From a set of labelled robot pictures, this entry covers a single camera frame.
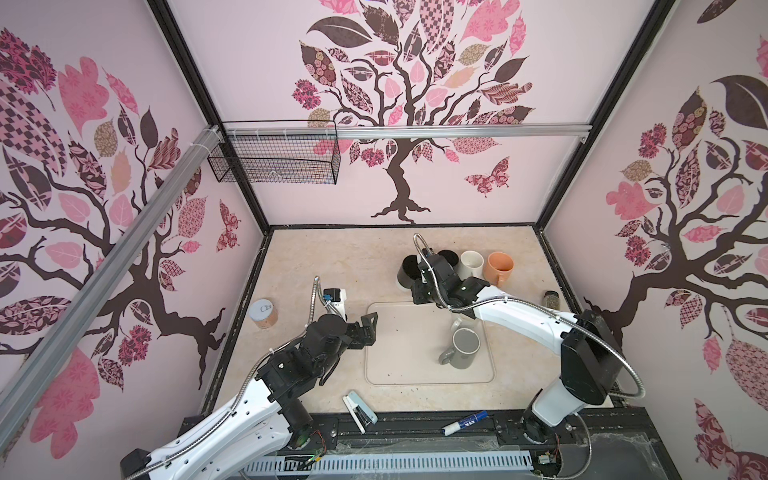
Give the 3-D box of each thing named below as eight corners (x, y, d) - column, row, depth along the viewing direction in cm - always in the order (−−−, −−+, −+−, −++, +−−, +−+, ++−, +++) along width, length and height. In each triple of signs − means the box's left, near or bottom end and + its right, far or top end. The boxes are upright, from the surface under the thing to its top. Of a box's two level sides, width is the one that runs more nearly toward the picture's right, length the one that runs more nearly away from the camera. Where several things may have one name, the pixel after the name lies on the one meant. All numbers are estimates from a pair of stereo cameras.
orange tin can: (252, 328, 94) (244, 319, 90) (259, 308, 99) (252, 298, 94) (275, 328, 94) (269, 319, 90) (281, 308, 99) (275, 298, 94)
